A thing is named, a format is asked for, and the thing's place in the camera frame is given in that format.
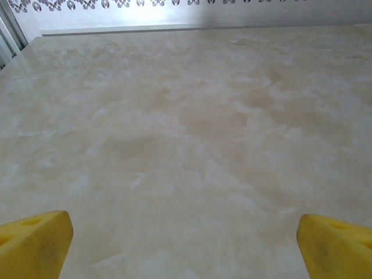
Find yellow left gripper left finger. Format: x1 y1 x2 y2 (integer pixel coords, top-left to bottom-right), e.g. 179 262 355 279
0 210 73 279

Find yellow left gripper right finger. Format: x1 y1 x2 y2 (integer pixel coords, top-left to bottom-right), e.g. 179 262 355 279
296 214 372 279

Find aluminium left frame post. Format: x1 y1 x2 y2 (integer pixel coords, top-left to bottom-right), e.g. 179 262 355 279
0 0 30 72

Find thin white wall-side rail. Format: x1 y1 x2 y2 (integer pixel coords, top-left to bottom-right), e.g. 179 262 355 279
40 24 372 37

